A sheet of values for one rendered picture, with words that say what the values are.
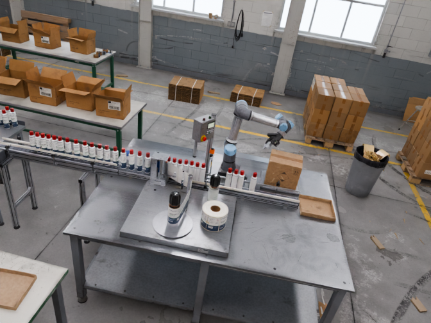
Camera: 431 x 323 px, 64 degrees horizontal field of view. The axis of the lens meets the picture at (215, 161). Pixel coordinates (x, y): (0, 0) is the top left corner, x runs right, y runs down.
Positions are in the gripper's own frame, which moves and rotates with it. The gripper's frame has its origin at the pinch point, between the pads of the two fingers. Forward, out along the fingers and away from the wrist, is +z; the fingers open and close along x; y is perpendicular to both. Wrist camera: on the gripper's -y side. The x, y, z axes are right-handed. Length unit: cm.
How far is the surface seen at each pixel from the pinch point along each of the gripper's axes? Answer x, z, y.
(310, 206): 33, 7, 60
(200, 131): -71, 28, 3
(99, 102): -79, 99, -165
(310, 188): 48, -5, 37
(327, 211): 41, 0, 71
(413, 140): 298, -179, -60
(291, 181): 19.1, 3.8, 36.3
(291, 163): 7.9, -7.3, 30.6
